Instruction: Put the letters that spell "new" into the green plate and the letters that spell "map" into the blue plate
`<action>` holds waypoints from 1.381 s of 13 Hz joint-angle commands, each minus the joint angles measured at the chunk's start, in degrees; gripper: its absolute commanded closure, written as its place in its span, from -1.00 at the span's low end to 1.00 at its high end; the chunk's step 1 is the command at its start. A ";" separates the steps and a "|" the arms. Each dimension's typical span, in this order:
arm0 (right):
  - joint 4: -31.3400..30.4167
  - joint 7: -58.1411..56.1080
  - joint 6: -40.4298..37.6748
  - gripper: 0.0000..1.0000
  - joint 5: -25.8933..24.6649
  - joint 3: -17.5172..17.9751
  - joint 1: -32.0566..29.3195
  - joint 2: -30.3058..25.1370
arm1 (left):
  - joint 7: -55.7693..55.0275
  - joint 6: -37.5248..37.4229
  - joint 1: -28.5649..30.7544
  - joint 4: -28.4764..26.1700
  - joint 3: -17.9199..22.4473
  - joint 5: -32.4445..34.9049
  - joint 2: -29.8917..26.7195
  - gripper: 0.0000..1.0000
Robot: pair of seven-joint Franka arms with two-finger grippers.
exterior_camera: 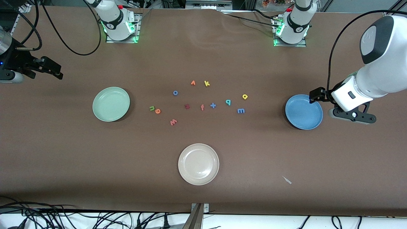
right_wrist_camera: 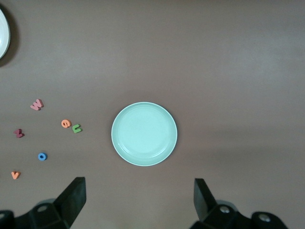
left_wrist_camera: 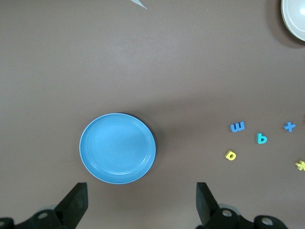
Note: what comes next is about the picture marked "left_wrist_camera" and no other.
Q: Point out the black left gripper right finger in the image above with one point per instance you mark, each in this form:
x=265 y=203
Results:
x=205 y=205

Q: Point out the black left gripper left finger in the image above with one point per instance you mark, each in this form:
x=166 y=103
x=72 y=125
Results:
x=76 y=202

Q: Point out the yellow foam letter o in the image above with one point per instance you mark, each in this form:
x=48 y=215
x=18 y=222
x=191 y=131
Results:
x=227 y=156

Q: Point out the blue foam letter m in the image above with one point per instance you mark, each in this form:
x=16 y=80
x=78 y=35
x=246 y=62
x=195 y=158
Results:
x=237 y=128

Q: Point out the teal foam letter q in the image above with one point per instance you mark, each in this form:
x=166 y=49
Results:
x=260 y=140

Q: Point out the blue plate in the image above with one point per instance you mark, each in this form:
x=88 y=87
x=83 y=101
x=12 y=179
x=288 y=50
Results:
x=118 y=149

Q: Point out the yellow foam letter k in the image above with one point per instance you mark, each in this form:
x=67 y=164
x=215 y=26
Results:
x=301 y=166

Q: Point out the blue foam plus sign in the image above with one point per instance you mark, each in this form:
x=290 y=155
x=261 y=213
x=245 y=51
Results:
x=289 y=127

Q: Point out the off-white plate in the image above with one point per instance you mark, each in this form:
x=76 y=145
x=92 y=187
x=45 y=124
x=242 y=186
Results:
x=295 y=16

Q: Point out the small white paper scrap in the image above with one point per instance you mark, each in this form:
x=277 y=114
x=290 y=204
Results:
x=139 y=3

